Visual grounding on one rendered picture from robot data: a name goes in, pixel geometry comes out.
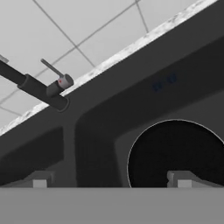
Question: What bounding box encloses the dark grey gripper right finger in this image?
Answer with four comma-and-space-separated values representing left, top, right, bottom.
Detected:
166, 170, 224, 188

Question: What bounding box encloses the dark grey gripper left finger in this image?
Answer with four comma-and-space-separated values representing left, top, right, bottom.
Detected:
2, 170, 56, 188

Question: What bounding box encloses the black round pan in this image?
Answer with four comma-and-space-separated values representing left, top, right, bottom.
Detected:
127, 118, 224, 188

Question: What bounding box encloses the dark grey sink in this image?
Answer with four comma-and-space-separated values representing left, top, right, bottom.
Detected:
0, 0, 224, 188

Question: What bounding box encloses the black tap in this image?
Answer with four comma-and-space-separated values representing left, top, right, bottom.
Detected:
0, 57, 74, 113

